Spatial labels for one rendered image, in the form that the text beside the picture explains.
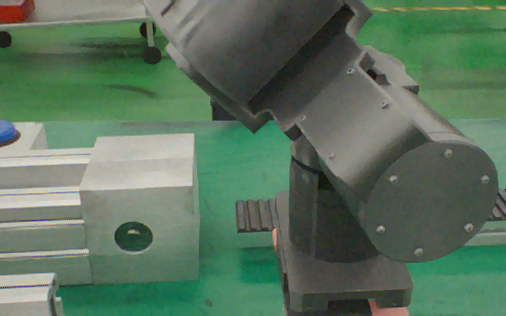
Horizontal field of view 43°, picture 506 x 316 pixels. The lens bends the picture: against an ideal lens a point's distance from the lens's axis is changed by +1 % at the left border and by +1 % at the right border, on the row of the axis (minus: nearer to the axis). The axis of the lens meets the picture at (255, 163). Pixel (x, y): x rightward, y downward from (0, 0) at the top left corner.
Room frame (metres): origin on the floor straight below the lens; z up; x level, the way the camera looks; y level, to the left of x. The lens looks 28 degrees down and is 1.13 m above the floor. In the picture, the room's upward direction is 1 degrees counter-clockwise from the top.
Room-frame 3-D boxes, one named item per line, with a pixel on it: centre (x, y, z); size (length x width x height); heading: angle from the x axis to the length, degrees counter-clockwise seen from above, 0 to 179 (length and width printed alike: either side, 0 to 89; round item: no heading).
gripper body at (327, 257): (0.31, -0.05, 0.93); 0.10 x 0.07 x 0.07; 3
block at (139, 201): (0.50, 0.10, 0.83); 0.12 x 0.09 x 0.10; 3
